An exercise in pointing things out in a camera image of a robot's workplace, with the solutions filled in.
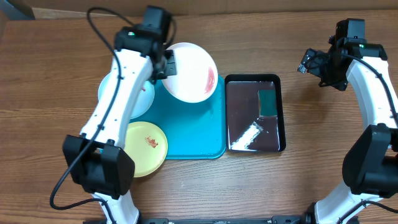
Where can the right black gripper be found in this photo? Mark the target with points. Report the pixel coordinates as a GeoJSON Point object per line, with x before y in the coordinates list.
{"type": "Point", "coordinates": [318, 61]}

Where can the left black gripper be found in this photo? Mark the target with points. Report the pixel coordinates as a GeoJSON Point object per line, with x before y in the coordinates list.
{"type": "Point", "coordinates": [171, 68]}

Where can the white pink plate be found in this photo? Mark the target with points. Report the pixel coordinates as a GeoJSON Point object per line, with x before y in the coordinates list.
{"type": "Point", "coordinates": [197, 74]}

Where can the green sponge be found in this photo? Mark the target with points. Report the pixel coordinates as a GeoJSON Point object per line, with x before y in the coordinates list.
{"type": "Point", "coordinates": [267, 103]}

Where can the yellow plate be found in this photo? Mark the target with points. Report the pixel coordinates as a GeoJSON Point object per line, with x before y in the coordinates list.
{"type": "Point", "coordinates": [147, 145]}

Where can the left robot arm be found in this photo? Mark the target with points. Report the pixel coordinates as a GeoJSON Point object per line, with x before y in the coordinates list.
{"type": "Point", "coordinates": [96, 158]}

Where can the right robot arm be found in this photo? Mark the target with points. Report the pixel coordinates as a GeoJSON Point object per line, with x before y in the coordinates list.
{"type": "Point", "coordinates": [369, 174]}

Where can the teal plastic tray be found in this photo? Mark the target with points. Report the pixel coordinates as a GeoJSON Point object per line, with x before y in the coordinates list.
{"type": "Point", "coordinates": [193, 130]}

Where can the black water tray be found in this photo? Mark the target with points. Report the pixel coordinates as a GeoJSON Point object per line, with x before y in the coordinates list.
{"type": "Point", "coordinates": [246, 131]}

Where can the light blue plate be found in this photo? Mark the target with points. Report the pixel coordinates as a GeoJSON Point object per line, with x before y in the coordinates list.
{"type": "Point", "coordinates": [144, 100]}

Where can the brown cardboard backdrop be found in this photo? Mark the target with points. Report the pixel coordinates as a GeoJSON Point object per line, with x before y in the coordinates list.
{"type": "Point", "coordinates": [194, 7]}

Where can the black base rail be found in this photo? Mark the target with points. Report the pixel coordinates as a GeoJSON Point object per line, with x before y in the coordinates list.
{"type": "Point", "coordinates": [279, 219]}

